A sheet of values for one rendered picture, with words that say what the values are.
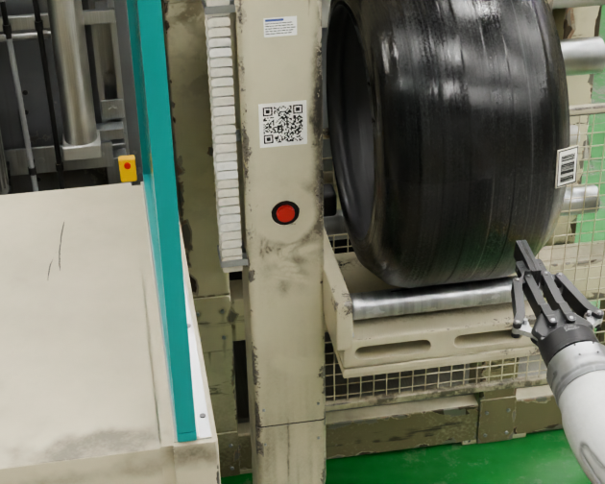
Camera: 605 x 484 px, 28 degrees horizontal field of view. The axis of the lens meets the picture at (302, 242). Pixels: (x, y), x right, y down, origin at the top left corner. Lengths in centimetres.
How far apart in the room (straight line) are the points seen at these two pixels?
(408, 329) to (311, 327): 18
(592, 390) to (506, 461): 160
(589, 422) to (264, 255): 72
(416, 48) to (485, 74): 11
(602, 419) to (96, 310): 60
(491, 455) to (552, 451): 16
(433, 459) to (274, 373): 102
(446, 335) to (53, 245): 78
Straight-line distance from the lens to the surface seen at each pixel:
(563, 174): 184
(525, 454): 312
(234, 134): 189
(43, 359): 132
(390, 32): 179
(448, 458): 309
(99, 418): 123
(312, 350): 212
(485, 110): 176
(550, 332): 160
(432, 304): 202
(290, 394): 217
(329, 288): 198
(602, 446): 147
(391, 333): 201
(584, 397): 150
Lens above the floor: 203
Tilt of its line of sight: 31 degrees down
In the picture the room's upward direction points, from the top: 1 degrees counter-clockwise
